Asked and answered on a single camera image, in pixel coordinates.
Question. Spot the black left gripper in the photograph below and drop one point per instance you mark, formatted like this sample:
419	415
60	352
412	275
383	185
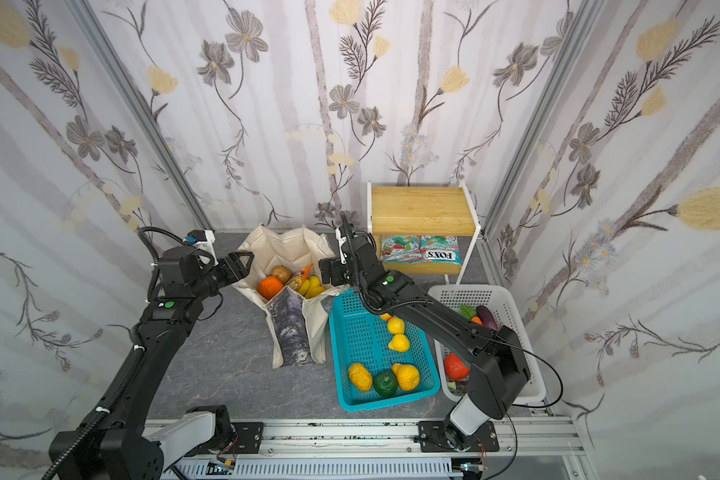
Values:
231	267

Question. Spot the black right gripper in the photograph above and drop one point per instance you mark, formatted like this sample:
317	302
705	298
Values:
341	268

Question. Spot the yellow banana bunch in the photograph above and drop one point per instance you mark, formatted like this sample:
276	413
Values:
311	287

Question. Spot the orange candy bag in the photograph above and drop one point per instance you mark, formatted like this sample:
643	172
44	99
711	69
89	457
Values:
300	280

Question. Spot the brown potato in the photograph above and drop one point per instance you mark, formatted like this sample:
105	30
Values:
281	273

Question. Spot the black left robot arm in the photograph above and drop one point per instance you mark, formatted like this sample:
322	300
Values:
109	443

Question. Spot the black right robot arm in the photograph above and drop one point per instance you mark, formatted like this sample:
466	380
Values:
498	364

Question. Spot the green mint candy bag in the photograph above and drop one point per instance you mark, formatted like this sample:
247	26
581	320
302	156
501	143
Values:
440	249

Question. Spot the orange tomato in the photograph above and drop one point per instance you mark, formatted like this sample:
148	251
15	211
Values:
269	287

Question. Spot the teal plastic basket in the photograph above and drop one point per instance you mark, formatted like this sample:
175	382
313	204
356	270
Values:
359	337

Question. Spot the yellow lemon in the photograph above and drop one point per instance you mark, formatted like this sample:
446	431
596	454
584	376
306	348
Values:
396	326
399	343

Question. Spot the yellow bumpy citrus left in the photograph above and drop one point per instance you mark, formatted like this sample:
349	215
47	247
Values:
360	377

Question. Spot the green avocado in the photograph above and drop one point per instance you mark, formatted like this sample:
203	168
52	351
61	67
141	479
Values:
385	383

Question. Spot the white plastic basket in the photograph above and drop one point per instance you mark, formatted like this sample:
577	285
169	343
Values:
504	310

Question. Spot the yellow pear right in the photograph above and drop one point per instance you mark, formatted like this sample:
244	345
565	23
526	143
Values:
407	376

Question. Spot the red tomato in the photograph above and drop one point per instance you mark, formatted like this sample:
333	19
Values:
455	368

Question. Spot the dark eggplant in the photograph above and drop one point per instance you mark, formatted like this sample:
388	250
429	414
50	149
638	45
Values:
486	317

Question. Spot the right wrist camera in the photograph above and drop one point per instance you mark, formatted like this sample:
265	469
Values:
341	237

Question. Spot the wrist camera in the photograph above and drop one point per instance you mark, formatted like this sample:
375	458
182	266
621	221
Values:
204	240
341	237

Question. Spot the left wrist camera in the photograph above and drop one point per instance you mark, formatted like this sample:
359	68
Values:
204	240

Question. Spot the aluminium rail base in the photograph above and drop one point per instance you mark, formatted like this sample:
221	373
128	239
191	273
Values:
519	448

